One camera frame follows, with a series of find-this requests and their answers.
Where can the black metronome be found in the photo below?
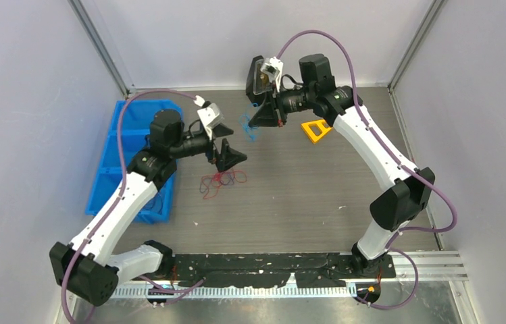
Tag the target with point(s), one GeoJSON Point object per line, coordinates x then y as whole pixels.
{"type": "Point", "coordinates": [259, 88]}

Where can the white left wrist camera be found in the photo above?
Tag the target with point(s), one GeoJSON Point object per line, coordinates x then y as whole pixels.
{"type": "Point", "coordinates": [209, 115]}

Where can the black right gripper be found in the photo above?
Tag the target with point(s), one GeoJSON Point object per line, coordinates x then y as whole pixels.
{"type": "Point", "coordinates": [271, 114]}

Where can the perforated metal rail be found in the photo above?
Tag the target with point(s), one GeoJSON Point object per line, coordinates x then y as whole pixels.
{"type": "Point", "coordinates": [142, 291]}

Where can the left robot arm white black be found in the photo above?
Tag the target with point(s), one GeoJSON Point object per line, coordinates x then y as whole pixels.
{"type": "Point", "coordinates": [86, 266]}

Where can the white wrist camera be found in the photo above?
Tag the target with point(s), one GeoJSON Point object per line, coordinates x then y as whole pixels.
{"type": "Point", "coordinates": [209, 115]}
{"type": "Point", "coordinates": [271, 72]}

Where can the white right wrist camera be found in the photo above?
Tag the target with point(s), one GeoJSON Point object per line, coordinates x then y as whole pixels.
{"type": "Point", "coordinates": [271, 72]}

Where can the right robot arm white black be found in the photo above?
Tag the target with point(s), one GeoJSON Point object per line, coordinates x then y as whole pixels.
{"type": "Point", "coordinates": [406, 189]}

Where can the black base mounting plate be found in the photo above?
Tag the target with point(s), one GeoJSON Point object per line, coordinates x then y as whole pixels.
{"type": "Point", "coordinates": [270, 270]}

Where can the yellow triangular plastic piece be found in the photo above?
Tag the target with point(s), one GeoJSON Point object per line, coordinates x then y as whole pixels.
{"type": "Point", "coordinates": [316, 130]}

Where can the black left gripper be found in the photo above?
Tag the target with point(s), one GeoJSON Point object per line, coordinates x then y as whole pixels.
{"type": "Point", "coordinates": [228, 156]}

